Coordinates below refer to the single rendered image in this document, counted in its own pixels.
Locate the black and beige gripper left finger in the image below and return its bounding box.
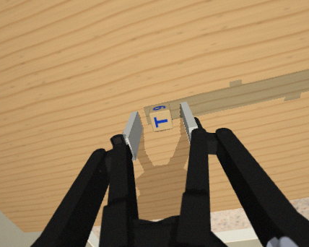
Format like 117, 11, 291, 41
31, 111, 142, 247

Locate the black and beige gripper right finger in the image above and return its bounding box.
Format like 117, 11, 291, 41
175, 102, 309, 247

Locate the wooden letter block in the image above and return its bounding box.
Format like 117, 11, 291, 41
149, 103, 173, 131

